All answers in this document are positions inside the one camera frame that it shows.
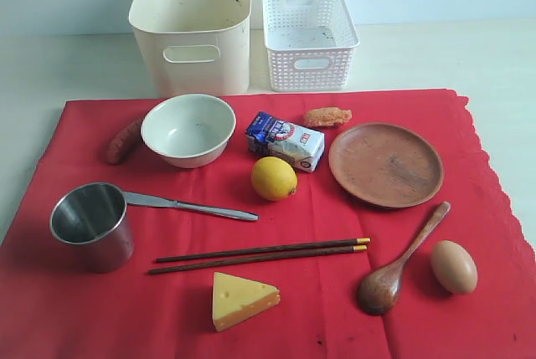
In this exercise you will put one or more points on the cream plastic bin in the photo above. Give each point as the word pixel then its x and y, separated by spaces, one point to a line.
pixel 194 46

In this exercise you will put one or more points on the stainless steel cup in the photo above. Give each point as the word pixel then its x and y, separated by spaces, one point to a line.
pixel 92 220

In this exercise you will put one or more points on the lower brown wooden chopstick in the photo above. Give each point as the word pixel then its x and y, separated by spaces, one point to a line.
pixel 261 258

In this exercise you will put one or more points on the upper brown wooden chopstick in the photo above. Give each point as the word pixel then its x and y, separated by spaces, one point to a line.
pixel 267 249

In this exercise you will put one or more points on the brown wooden chopstick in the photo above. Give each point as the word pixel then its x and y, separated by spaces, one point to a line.
pixel 261 258
pixel 267 249

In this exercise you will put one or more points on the blue white milk carton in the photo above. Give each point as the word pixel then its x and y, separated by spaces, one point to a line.
pixel 299 146

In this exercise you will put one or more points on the yellow cheese wedge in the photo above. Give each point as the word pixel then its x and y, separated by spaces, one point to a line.
pixel 236 299

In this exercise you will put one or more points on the steel table knife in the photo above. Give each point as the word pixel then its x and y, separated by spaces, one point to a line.
pixel 140 199

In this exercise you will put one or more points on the fried chicken piece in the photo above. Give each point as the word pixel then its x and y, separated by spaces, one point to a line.
pixel 327 117

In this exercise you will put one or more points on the white enamel bowl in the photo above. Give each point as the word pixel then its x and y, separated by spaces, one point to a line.
pixel 189 131

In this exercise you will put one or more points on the brown wooden plate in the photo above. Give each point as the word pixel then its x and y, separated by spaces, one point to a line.
pixel 386 165

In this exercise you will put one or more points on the white perforated plastic basket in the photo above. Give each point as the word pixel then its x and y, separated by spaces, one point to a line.
pixel 309 43

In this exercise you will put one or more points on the yellow lemon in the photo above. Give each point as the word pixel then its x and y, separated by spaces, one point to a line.
pixel 273 178

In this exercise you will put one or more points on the red tablecloth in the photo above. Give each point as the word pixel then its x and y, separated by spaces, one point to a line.
pixel 51 307

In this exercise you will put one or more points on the red sausage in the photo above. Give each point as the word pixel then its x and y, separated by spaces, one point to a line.
pixel 123 142

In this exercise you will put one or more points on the brown wooden spoon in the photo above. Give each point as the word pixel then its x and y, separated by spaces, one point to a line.
pixel 378 292

